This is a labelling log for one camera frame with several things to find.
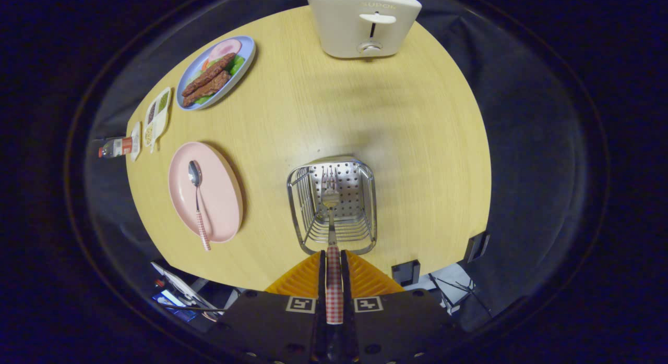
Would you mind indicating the black tripod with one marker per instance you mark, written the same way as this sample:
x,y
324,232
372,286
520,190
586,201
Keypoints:
x,y
449,293

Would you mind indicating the brown sausage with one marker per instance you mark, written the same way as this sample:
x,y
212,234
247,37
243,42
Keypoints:
x,y
211,73
209,89

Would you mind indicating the red-capped sauce bottle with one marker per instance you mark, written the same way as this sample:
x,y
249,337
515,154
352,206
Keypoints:
x,y
117,147

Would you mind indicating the white divided condiment dish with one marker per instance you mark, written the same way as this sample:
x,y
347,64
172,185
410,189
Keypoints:
x,y
156,121

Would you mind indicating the pink plate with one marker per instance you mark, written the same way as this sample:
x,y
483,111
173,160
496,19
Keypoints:
x,y
219,197

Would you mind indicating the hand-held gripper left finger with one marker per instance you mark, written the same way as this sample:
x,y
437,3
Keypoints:
x,y
276,322

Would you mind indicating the blue plate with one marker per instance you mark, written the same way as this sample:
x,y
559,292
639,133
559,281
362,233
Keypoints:
x,y
246,47

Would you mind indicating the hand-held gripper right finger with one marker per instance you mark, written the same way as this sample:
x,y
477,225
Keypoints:
x,y
391,322

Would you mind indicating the white and blue equipment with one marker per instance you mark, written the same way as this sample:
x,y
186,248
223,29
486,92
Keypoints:
x,y
180,291

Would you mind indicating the small white square coaster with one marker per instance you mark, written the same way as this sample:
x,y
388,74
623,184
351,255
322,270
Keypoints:
x,y
135,142

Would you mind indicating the black table clamp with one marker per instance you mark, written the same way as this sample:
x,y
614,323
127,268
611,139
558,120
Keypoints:
x,y
406,274
477,247

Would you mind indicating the green vegetable pieces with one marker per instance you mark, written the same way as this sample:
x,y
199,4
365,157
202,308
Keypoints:
x,y
237,65

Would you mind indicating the pink ham slice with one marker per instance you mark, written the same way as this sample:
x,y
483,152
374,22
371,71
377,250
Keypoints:
x,y
224,48

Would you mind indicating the white toaster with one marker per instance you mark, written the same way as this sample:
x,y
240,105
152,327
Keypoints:
x,y
344,25

